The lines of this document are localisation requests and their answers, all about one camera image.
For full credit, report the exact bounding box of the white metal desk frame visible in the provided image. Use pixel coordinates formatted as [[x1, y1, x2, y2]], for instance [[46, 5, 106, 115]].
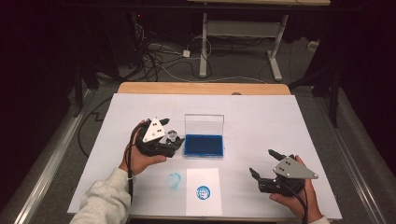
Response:
[[199, 12, 290, 82]]

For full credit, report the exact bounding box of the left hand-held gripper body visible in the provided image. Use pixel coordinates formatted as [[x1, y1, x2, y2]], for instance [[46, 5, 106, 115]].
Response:
[[134, 117, 177, 159]]

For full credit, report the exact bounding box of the right hand-held gripper cable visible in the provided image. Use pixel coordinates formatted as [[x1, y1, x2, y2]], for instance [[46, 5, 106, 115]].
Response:
[[279, 180, 309, 224]]

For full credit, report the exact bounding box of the black metal stand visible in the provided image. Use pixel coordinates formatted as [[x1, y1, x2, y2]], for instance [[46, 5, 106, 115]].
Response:
[[289, 66, 342, 129], [73, 63, 84, 119]]

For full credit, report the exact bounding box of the blue ink pad box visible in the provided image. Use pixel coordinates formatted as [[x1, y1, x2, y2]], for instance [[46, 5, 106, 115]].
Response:
[[183, 113, 225, 160]]

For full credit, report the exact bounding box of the white paper sheet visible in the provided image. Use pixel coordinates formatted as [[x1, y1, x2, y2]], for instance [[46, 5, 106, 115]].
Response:
[[185, 168, 223, 217]]

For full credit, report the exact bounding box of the metal floor rail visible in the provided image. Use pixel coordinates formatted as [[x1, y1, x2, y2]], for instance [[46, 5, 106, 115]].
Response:
[[314, 96, 389, 224], [15, 90, 94, 224]]

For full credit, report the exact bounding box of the light desk top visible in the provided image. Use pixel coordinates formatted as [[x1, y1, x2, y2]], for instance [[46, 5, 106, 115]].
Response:
[[186, 0, 332, 7]]

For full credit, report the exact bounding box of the hand-held gripper cable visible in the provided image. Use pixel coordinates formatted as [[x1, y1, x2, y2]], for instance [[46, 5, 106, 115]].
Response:
[[279, 180, 309, 224], [125, 122, 148, 203]]

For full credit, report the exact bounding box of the person's left hand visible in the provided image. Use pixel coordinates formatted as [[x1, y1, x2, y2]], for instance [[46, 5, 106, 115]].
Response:
[[119, 119, 167, 177]]

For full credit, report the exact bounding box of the person's right hand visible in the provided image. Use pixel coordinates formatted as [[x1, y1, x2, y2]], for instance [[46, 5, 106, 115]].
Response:
[[269, 155, 324, 224]]

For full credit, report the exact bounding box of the long white cable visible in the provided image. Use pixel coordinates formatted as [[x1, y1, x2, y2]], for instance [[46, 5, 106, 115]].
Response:
[[160, 64, 269, 85]]

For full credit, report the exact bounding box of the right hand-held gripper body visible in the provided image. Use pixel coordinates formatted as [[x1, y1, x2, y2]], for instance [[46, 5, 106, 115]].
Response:
[[257, 153, 319, 198]]

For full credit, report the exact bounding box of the black floor cable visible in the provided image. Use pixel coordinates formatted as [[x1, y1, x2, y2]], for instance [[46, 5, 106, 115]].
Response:
[[77, 96, 113, 158]]

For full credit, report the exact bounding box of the left hand-held gripper cable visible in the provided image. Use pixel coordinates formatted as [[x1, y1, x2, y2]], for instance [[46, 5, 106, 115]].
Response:
[[125, 122, 148, 203]]

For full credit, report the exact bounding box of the large white table cover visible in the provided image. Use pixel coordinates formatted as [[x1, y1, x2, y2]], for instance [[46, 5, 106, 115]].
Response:
[[67, 92, 343, 221]]

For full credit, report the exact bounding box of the bundle of black cables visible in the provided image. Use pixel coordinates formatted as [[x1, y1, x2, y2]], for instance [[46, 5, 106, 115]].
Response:
[[134, 22, 213, 82]]

